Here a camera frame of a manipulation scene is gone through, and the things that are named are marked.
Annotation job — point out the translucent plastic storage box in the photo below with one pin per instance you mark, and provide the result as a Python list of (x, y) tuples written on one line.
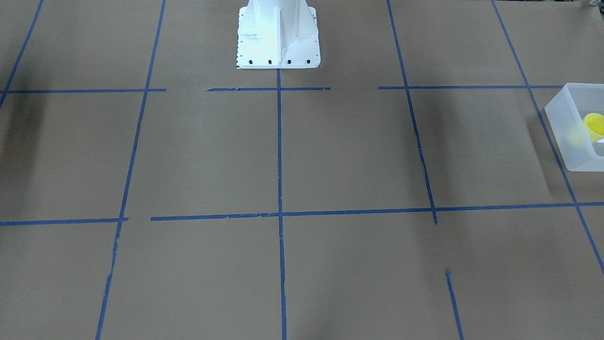
[(581, 150)]

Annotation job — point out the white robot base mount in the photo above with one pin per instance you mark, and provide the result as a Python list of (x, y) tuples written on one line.
[(278, 34)]

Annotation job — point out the yellow plastic cup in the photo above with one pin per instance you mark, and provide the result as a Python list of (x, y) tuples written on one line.
[(594, 125)]

